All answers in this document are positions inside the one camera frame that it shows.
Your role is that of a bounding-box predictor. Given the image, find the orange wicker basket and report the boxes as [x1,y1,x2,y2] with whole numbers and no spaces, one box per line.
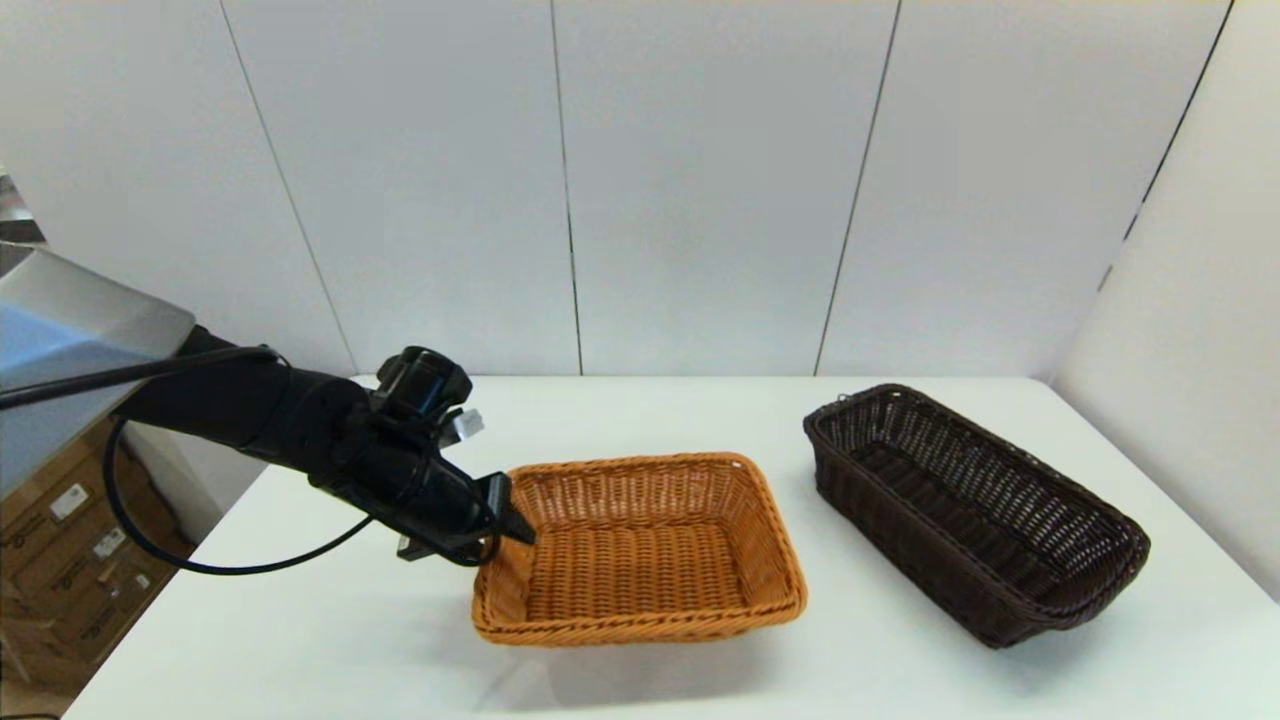
[471,452,808,647]

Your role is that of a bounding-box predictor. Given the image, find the dark brown wicker basket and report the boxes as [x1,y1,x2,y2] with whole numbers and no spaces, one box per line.
[803,384,1152,649]

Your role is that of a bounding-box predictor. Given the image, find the brown cardboard box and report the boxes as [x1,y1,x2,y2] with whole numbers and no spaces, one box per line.
[0,535,196,693]
[0,425,136,536]
[0,480,173,601]

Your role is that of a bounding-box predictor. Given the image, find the grey metal wall fixture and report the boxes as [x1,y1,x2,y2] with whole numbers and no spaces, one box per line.
[0,170,47,251]

